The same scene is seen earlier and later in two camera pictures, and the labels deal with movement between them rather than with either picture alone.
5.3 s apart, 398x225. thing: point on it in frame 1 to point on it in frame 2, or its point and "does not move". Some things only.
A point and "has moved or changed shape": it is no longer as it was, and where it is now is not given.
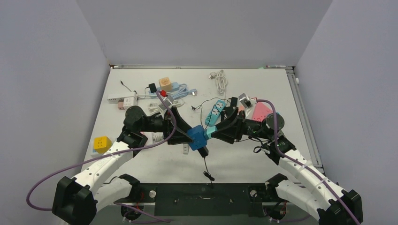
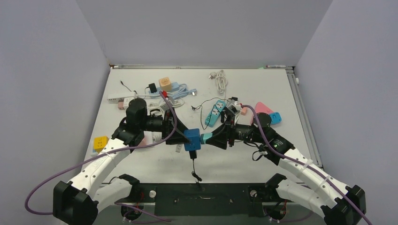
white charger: [185, 148] to [179, 147]
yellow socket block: [102, 144] does not move
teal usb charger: [208, 131] has moved or changed shape
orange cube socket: [165, 84] does not move
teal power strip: [212, 118] does not move
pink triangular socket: [261, 112] does not move
